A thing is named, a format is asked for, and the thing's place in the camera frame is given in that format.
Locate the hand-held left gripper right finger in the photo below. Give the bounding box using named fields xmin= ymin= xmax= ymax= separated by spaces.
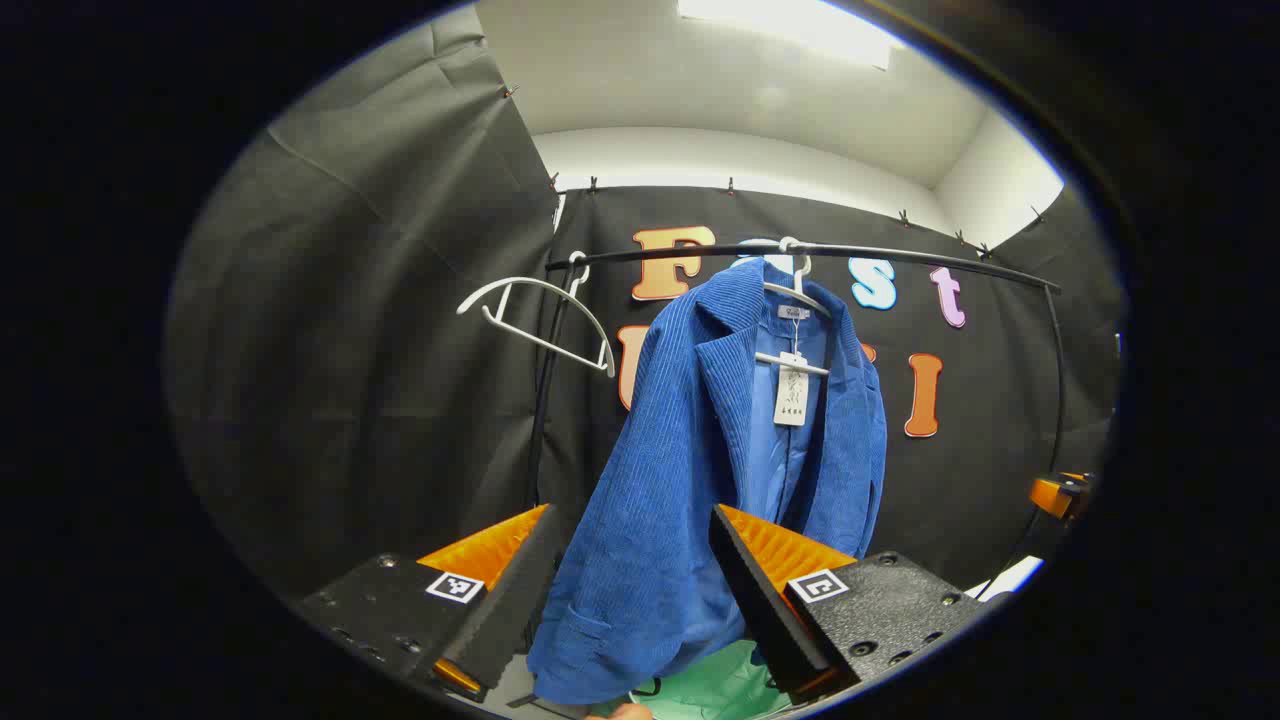
xmin=708 ymin=503 xmax=986 ymax=706

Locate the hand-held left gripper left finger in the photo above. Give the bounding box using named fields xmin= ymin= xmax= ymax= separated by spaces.
xmin=298 ymin=503 xmax=576 ymax=703

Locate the green fabric laundry hamper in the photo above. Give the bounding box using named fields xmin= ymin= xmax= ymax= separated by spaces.
xmin=590 ymin=640 xmax=801 ymax=720

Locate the blue corduroy jacket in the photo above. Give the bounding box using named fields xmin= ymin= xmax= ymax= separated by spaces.
xmin=527 ymin=258 xmax=889 ymax=706

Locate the white plastic hanger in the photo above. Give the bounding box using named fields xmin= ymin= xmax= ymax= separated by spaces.
xmin=457 ymin=250 xmax=617 ymax=379
xmin=752 ymin=237 xmax=836 ymax=378

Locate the black metal clothes rack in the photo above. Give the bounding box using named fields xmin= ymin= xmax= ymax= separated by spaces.
xmin=525 ymin=240 xmax=1067 ymax=511

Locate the white paper hang tag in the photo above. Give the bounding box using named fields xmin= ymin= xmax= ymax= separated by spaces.
xmin=773 ymin=352 xmax=811 ymax=428

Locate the black backdrop cloth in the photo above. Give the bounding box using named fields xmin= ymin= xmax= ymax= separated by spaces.
xmin=165 ymin=5 xmax=1131 ymax=601

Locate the row of small backdrop clips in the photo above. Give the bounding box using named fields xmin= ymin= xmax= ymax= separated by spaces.
xmin=500 ymin=85 xmax=1046 ymax=256

